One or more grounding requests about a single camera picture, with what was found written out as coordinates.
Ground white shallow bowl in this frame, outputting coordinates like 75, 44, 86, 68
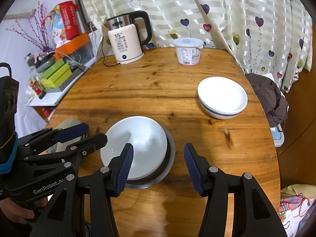
100, 116, 168, 180

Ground person's left hand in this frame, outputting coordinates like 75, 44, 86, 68
0, 198, 35, 224

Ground grey plate under gripper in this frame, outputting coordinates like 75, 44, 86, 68
46, 118, 89, 153

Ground white covered side shelf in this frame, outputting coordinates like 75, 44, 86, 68
27, 57, 96, 108

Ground plaid patterned fabric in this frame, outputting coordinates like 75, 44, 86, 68
278, 194, 315, 236

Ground red labelled glass jar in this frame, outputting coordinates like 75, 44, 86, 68
30, 78, 46, 99

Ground lime green box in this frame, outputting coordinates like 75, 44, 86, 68
40, 63, 72, 89

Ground chevron patterned tray box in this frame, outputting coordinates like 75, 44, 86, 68
46, 66, 88, 93

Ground upper green flat box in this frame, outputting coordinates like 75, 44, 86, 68
41, 59, 65, 79

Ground white plastic storage bin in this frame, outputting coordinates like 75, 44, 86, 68
270, 124, 284, 148

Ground orange plastic bin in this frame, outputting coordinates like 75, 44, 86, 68
54, 33, 89, 59

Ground dark grey plate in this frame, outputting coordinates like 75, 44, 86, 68
125, 126, 176, 189

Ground purple dried flower branches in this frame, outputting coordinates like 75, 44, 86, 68
5, 0, 53, 53

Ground dark brown dotted cloth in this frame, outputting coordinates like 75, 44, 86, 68
245, 73, 289, 128

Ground white bowl with blue stripe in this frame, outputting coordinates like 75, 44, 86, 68
197, 76, 248, 119

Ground white electric kettle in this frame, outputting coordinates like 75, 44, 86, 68
106, 11, 152, 64

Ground red snack package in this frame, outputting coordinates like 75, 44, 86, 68
59, 1, 80, 40

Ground white yogurt tub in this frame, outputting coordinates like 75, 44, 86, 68
172, 38, 204, 65

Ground cream curtain with hearts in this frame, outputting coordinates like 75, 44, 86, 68
82, 0, 313, 92

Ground black kettle power cable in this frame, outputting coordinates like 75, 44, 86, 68
101, 38, 122, 68

